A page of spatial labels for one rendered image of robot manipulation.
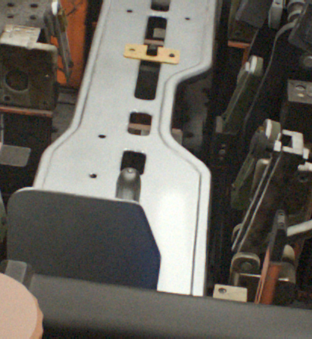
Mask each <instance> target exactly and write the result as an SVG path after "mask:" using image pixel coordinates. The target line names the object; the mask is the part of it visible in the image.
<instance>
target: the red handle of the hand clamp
mask: <svg viewBox="0 0 312 339"><path fill-rule="evenodd" d="M270 234H272V232H269V233H268V235H267V238H266V241H265V242H264V245H263V247H262V249H261V252H260V253H259V254H261V253H264V252H267V246H268V243H269V240H270ZM310 238H312V220H308V221H305V222H301V223H299V224H294V225H292V226H290V227H288V239H287V242H286V245H289V244H293V243H297V242H299V241H304V240H307V239H310Z"/></svg>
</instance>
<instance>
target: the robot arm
mask: <svg viewBox="0 0 312 339"><path fill-rule="evenodd" d="M273 1H274V0H243V1H242V3H241V4H240V6H239V9H238V10H237V12H236V19H237V20H239V21H241V22H243V23H246V24H248V25H249V26H252V27H254V28H255V29H257V30H259V29H260V28H261V27H262V25H263V22H264V21H265V20H266V18H267V15H268V13H269V11H270V7H271V5H272V3H273ZM311 3H312V0H311ZM289 42H290V43H292V44H293V45H296V46H298V47H299V48H302V49H304V50H305V51H308V52H310V53H312V4H310V3H308V2H305V4H304V7H302V9H301V12H300V14H299V16H298V19H297V20H296V23H295V26H294V28H293V30H292V32H291V34H290V37H289Z"/></svg>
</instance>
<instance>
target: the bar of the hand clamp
mask: <svg viewBox="0 0 312 339"><path fill-rule="evenodd" d="M265 151H266V152H269V153H270V156H271V159H270V160H269V162H268V164H267V167H266V169H265V172H264V174H263V177H262V179H261V183H260V184H259V186H258V187H257V190H256V192H255V195H254V197H253V200H252V202H251V206H250V207H249V209H248V213H246V215H245V218H244V220H243V223H242V226H241V228H240V230H239V233H238V236H237V238H236V240H235V241H234V243H233V246H232V252H234V253H240V252H249V253H254V254H256V255H257V256H258V254H259V253H260V252H261V249H262V247H263V245H264V242H265V241H266V238H267V235H268V233H269V231H270V228H272V226H273V223H274V220H275V217H276V211H277V210H279V208H280V207H281V205H282V204H283V201H284V199H285V196H286V195H287V193H288V189H289V187H290V185H291V183H292V180H293V178H294V176H295V175H296V172H297V171H298V168H299V166H300V164H301V165H305V162H306V163H312V153H309V150H308V149H306V148H303V135H302V134H300V132H291V131H288V130H285V129H283V130H282V131H281V134H280V137H279V139H278V141H276V140H274V141H273V143H271V142H267V135H266V132H265V131H262V130H258V131H257V132H255V133H254V135H253V137H252V140H251V144H250V150H249V153H250V154H251V158H254V159H256V160H259V159H260V157H262V156H263V155H264V152H265ZM240 241H241V244H240V246H239V250H238V243H239V242H240Z"/></svg>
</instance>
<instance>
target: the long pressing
mask: <svg viewBox="0 0 312 339"><path fill-rule="evenodd" d="M151 1H152V0H103V4H102V7H101V13H99V16H98V22H97V25H96V28H95V34H94V37H93V41H92V46H91V49H89V55H88V58H87V62H86V68H85V70H84V74H83V80H82V82H81V86H80V89H79V92H78V96H77V98H76V104H75V108H74V110H73V116H72V120H71V123H70V126H69V127H68V128H67V130H66V131H65V132H64V133H63V135H61V136H60V137H59V138H57V139H56V140H55V141H54V142H53V143H51V144H50V146H49V147H48V148H47V149H45V150H44V152H43V153H42V156H41V158H40V161H39V166H38V169H37V173H36V177H34V181H33V186H32V188H46V189H52V190H59V191H64V192H71V193H77V194H88V195H95V196H101V197H112V198H114V197H115V189H116V182H117V177H118V175H119V173H120V168H121V164H122V159H123V154H124V153H126V152H135V153H141V154H144V155H145V167H144V173H143V174H142V175H141V179H142V189H141V197H140V204H141V205H142V206H143V208H144V210H145V214H146V216H147V217H148V220H149V222H150V225H151V229H152V231H153V233H154V237H155V240H156V242H157V244H158V246H159V248H160V251H161V254H162V263H161V273H160V278H159V285H158V290H161V291H172V292H178V293H185V294H190V295H197V296H202V297H206V290H207V266H208V253H209V240H210V227H211V203H213V190H214V176H213V173H211V171H210V170H209V169H208V166H207V165H205V164H204V163H203V162H201V161H200V160H198V159H197V158H196V156H194V155H193V154H191V153H189V152H188V151H187V150H186V149H185V148H183V147H182V145H179V144H178V143H177V142H176V141H175V139H174V138H173V135H172V128H173V115H174V108H175V102H176V93H177V92H178V89H181V88H182V87H183V86H186V85H188V84H190V83H193V82H196V81H199V80H200V79H204V78H206V76H208V75H209V74H210V73H211V71H212V68H213V62H214V43H216V35H215V33H216V32H217V12H218V0H170V5H169V11H166V12H163V11H153V10H152V9H151ZM128 11H132V12H128ZM150 17H161V18H164V19H166V20H167V25H166V32H165V37H164V47H163V48H171V49H176V50H179V51H181V53H179V63H178V64H166V63H161V62H154V61H148V62H154V63H157V64H160V65H161V68H160V73H159V79H158V83H157V88H156V94H155V99H154V100H143V99H138V98H135V97H134V93H135V89H136V84H137V80H138V75H139V68H140V64H141V63H142V62H143V60H137V59H131V58H124V57H123V50H125V47H126V44H128V43H130V44H137V45H144V40H145V32H146V27H148V19H149V18H150ZM187 18H188V19H189V20H186V19H187ZM131 114H148V115H150V116H151V117H152V121H151V131H150V134H149V135H148V136H138V135H133V134H130V133H128V128H129V120H130V116H131ZM100 135H105V136H106V138H99V136H100ZM92 174H95V175H97V177H96V178H91V177H90V175H92Z"/></svg>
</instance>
